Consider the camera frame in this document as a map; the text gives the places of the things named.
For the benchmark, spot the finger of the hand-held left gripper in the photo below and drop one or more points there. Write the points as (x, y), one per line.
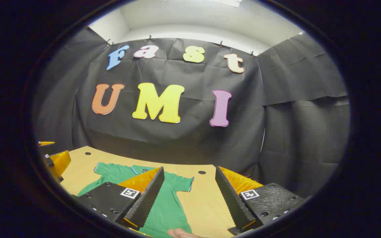
(60, 162)
(46, 143)

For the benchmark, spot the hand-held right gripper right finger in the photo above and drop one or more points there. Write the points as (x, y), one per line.
(232, 201)

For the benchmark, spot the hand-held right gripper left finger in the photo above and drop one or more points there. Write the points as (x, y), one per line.
(146, 201)

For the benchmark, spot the green T-shirt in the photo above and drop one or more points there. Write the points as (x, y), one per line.
(169, 201)

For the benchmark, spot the black backdrop cloth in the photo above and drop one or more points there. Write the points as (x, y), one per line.
(190, 138)

